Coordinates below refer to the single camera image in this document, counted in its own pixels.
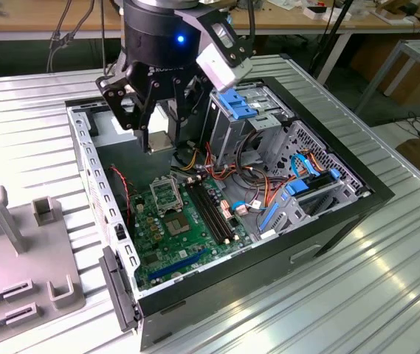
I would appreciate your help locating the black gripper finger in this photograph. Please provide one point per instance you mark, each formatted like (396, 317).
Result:
(193, 92)
(121, 99)

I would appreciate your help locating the silver green CPU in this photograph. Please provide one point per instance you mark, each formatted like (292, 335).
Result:
(161, 142)

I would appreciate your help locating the metal locking lever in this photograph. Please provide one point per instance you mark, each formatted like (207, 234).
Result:
(180, 193)

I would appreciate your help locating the CPU socket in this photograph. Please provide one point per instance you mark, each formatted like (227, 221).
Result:
(176, 225)

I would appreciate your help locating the blue plastic drive latch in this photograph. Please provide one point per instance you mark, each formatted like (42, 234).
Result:
(237, 105)

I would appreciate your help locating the grey metal drive cage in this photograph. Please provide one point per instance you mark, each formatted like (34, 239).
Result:
(231, 136)

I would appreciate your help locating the grey power supply unit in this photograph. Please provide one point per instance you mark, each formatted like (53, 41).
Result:
(128, 158)

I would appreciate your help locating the black RAM slot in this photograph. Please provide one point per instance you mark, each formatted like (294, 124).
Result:
(207, 214)
(217, 210)

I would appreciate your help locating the pink port connectors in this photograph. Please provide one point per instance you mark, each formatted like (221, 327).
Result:
(226, 212)

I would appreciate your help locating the blue disk carrier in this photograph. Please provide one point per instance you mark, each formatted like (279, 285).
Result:
(296, 188)

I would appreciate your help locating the black tripod pole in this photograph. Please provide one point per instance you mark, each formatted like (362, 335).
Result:
(333, 35)

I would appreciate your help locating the white flat box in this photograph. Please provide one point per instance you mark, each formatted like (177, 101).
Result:
(329, 15)

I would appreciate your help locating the grey metal disk bay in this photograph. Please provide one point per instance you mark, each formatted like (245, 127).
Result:
(287, 221)

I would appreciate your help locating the green motherboard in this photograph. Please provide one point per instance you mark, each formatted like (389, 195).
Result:
(169, 254)

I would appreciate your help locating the blue expansion slot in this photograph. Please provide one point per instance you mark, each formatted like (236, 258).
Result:
(176, 264)

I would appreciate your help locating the dark grey case front bezel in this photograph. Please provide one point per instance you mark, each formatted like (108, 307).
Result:
(115, 287)

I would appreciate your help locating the black open PC case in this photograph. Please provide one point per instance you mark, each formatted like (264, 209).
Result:
(231, 291)

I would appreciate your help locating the small cardboard box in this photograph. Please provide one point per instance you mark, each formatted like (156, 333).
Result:
(394, 13)

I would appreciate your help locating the large cardboard box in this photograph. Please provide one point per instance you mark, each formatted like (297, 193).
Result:
(416, 85)

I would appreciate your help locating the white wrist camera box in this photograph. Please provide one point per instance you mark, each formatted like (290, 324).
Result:
(217, 72)

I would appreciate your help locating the black camera mounting bracket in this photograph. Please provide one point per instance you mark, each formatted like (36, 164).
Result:
(202, 22)

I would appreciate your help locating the blue plastic rail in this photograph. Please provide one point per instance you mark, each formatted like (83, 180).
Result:
(268, 217)

